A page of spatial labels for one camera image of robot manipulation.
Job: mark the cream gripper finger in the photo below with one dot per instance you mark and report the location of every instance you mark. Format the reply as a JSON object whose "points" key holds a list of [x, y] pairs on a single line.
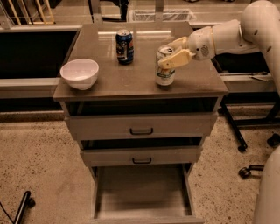
{"points": [[180, 43], [178, 59]]}

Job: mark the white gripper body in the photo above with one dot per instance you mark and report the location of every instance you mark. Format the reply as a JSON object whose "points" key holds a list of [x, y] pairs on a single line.
{"points": [[199, 44]]}

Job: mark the silver 7up can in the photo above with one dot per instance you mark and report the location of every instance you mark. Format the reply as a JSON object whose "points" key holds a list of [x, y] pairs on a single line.
{"points": [[164, 77]]}

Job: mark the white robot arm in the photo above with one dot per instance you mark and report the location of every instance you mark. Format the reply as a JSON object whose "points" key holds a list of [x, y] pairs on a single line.
{"points": [[258, 30]]}

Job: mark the blue soda can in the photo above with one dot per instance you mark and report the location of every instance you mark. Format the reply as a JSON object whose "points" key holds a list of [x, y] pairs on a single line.
{"points": [[124, 46]]}

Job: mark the top grey drawer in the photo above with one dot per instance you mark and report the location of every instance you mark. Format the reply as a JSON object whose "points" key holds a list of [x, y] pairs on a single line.
{"points": [[109, 127]]}

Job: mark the grey drawer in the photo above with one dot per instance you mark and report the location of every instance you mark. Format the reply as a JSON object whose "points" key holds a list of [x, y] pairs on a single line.
{"points": [[109, 127], [143, 194], [141, 156]]}

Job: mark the grey drawer cabinet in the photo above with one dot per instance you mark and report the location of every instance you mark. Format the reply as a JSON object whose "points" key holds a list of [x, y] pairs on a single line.
{"points": [[131, 89]]}

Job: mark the middle grey drawer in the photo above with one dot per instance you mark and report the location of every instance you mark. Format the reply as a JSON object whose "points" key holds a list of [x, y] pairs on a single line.
{"points": [[141, 156]]}

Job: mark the bottom grey drawer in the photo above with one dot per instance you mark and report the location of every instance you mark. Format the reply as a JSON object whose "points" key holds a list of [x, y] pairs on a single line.
{"points": [[143, 194]]}

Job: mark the white bowl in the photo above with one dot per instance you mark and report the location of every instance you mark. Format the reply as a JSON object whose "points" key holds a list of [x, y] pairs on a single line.
{"points": [[80, 73]]}

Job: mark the black caster wheel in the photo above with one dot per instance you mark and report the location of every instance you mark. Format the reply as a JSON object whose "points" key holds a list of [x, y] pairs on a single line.
{"points": [[274, 140]]}

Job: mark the black caster leg right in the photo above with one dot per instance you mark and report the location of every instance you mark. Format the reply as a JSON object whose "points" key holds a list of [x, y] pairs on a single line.
{"points": [[245, 172]]}

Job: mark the wooden rack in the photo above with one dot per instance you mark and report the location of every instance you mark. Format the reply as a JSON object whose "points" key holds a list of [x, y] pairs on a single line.
{"points": [[28, 12]]}

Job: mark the black chair leg left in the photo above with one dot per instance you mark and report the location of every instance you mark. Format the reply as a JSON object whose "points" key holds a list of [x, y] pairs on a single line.
{"points": [[27, 201]]}

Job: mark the white wire basket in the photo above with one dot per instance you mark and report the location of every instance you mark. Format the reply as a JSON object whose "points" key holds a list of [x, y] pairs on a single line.
{"points": [[171, 15]]}

